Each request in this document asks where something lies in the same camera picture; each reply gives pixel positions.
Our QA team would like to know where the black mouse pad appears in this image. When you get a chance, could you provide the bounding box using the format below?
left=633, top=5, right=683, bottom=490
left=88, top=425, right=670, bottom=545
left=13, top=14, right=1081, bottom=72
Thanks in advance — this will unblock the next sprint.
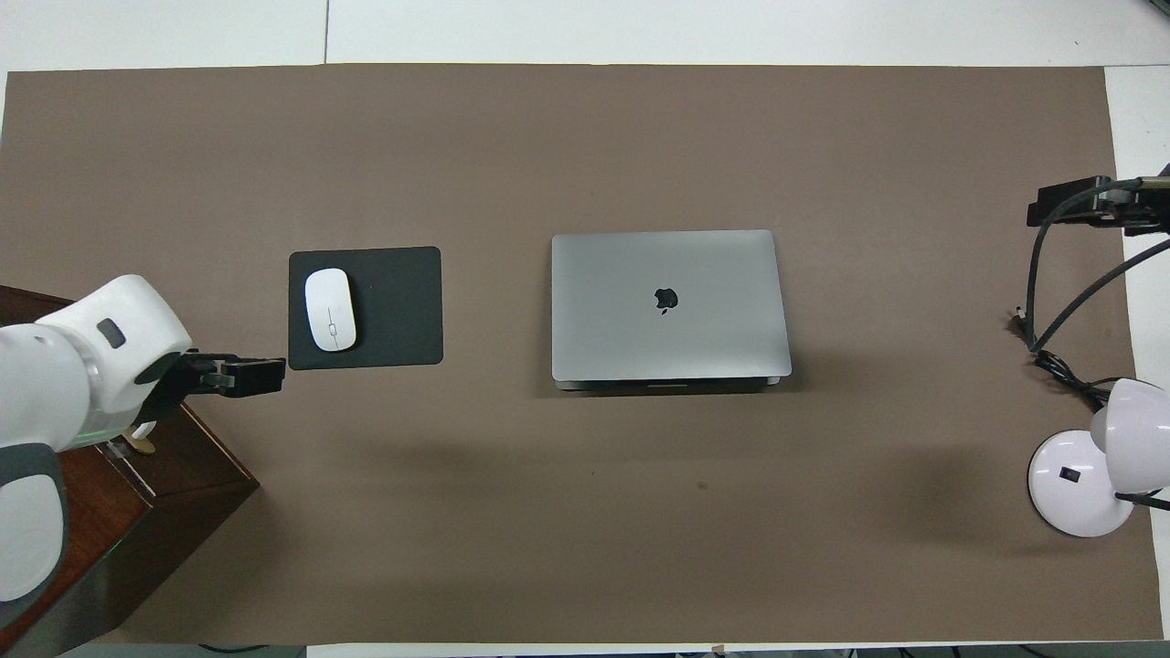
left=288, top=246, right=445, bottom=372

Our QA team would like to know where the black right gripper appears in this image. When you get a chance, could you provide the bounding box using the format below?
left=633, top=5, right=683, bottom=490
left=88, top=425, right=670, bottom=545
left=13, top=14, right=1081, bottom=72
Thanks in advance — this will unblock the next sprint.
left=1026, top=174, right=1170, bottom=237

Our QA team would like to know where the brown table mat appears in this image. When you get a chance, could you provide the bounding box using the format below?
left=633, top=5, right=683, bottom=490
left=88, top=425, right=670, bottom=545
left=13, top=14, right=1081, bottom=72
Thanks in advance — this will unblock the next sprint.
left=0, top=62, right=1164, bottom=645

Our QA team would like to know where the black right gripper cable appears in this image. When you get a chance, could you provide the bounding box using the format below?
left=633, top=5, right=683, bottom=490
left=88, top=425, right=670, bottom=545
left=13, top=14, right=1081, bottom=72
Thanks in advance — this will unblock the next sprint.
left=1024, top=178, right=1170, bottom=354

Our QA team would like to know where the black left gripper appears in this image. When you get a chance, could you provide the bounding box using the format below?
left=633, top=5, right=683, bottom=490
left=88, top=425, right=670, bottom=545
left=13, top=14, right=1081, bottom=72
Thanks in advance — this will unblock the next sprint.
left=151, top=350, right=286, bottom=409

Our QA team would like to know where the white computer mouse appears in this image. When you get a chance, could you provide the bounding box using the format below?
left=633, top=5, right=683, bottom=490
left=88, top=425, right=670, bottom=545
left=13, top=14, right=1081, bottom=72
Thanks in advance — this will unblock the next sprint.
left=303, top=268, right=358, bottom=353

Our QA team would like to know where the dark brown wooden box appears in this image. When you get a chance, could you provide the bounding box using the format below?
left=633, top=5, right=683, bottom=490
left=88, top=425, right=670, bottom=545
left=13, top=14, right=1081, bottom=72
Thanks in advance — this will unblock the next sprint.
left=0, top=285, right=261, bottom=654

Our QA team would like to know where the silver grey laptop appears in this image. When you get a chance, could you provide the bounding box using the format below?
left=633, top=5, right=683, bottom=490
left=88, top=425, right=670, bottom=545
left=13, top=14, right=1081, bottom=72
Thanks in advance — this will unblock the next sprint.
left=550, top=228, right=793, bottom=394

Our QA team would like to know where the white desk lamp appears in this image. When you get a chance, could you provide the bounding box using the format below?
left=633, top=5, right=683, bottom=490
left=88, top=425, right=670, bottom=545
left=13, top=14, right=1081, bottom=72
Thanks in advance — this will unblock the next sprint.
left=1028, top=377, right=1170, bottom=538

